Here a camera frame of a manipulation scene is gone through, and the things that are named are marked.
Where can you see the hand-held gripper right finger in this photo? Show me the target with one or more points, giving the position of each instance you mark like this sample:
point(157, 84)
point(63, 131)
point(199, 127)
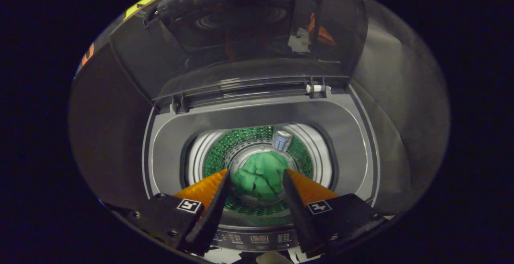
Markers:
point(299, 216)

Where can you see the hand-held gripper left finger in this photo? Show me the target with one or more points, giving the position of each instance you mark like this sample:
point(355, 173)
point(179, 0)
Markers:
point(213, 216)

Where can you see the green polo shirt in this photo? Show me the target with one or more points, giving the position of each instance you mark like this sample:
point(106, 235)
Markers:
point(261, 171)

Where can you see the grey washing machine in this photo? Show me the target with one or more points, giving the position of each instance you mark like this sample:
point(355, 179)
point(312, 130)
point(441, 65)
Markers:
point(249, 115)

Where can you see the dark washing machine lid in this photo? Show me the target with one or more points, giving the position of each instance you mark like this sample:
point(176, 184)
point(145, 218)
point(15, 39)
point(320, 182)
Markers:
point(180, 67)

